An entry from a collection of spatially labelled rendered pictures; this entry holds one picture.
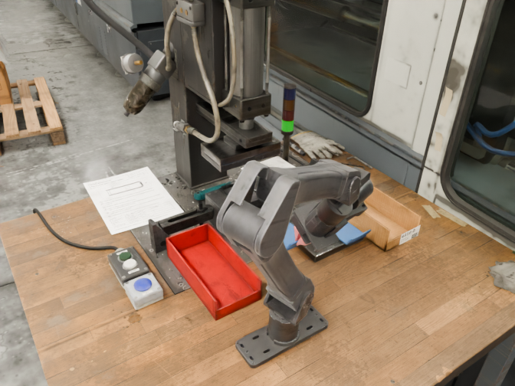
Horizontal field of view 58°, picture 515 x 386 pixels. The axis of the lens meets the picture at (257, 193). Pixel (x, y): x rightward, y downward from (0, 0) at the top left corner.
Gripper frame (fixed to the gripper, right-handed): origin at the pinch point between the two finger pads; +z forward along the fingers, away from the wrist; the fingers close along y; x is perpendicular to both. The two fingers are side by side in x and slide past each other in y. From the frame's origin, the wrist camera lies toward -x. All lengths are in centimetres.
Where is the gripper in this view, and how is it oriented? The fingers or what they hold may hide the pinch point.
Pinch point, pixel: (299, 241)
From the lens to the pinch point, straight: 108.8
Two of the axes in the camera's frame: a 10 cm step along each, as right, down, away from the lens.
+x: -8.1, 2.8, -5.1
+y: -4.7, -8.3, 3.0
